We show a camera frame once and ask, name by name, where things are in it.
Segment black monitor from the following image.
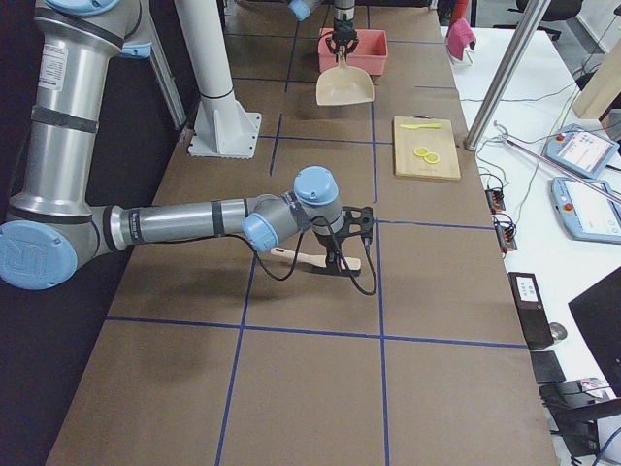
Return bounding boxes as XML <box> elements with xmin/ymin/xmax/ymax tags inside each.
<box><xmin>569</xmin><ymin>268</ymin><xmax>621</xmax><ymax>397</ymax></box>

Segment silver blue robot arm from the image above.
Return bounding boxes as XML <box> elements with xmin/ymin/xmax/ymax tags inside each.
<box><xmin>1</xmin><ymin>1</ymin><xmax>346</xmax><ymax>290</ymax></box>
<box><xmin>287</xmin><ymin>0</ymin><xmax>359</xmax><ymax>61</ymax></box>

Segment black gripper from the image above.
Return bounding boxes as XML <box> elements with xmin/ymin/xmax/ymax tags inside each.
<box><xmin>317</xmin><ymin>235</ymin><xmax>345</xmax><ymax>273</ymax></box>
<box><xmin>325</xmin><ymin>6</ymin><xmax>359</xmax><ymax>62</ymax></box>

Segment beige hand brush black bristles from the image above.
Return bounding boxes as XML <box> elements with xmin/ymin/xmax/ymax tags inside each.
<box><xmin>270</xmin><ymin>247</ymin><xmax>361</xmax><ymax>277</ymax></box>

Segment black box white label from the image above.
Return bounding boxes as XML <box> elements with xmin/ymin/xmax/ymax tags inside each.
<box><xmin>507</xmin><ymin>272</ymin><xmax>554</xmax><ymax>350</ymax></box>

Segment near blue teach pendant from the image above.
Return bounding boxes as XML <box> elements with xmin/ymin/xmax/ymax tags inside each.
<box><xmin>550</xmin><ymin>177</ymin><xmax>620</xmax><ymax>245</ymax></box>

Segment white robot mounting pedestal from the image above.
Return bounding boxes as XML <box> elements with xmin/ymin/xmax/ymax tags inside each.
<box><xmin>175</xmin><ymin>0</ymin><xmax>262</xmax><ymax>159</ymax></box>

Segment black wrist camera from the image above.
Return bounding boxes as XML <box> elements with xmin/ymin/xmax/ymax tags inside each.
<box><xmin>340</xmin><ymin>206</ymin><xmax>375</xmax><ymax>250</ymax></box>

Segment blue teach pendant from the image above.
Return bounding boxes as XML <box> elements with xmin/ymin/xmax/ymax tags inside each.
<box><xmin>550</xmin><ymin>177</ymin><xmax>620</xmax><ymax>245</ymax></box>
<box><xmin>543</xmin><ymin>124</ymin><xmax>619</xmax><ymax>179</ymax></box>

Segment yellow-green plastic knife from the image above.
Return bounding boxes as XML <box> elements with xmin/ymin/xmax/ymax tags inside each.
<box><xmin>399</xmin><ymin>123</ymin><xmax>442</xmax><ymax>130</ymax></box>

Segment pink plastic bin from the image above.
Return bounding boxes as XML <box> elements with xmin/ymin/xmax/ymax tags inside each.
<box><xmin>317</xmin><ymin>28</ymin><xmax>388</xmax><ymax>77</ymax></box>

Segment wooden cutting board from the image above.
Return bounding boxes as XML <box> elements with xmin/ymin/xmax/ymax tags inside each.
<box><xmin>393</xmin><ymin>116</ymin><xmax>461</xmax><ymax>181</ymax></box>

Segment magenta cloth on stand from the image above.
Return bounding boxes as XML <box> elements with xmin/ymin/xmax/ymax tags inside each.
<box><xmin>445</xmin><ymin>18</ymin><xmax>476</xmax><ymax>64</ymax></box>

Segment orange black connector module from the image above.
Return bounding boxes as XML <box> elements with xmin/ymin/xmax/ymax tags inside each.
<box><xmin>492</xmin><ymin>213</ymin><xmax>517</xmax><ymax>254</ymax></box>
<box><xmin>484</xmin><ymin>186</ymin><xmax>506</xmax><ymax>214</ymax></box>

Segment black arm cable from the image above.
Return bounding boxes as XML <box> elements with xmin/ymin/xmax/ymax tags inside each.
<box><xmin>251</xmin><ymin>216</ymin><xmax>378</xmax><ymax>297</ymax></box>

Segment aluminium frame post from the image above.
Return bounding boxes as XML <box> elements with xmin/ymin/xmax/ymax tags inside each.
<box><xmin>464</xmin><ymin>0</ymin><xmax>550</xmax><ymax>151</ymax></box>

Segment far blue teach pendant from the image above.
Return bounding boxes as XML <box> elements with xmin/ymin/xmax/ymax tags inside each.
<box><xmin>543</xmin><ymin>124</ymin><xmax>619</xmax><ymax>179</ymax></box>

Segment metal grabber stick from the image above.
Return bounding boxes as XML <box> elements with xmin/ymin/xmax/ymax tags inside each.
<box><xmin>493</xmin><ymin>120</ymin><xmax>620</xmax><ymax>205</ymax></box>

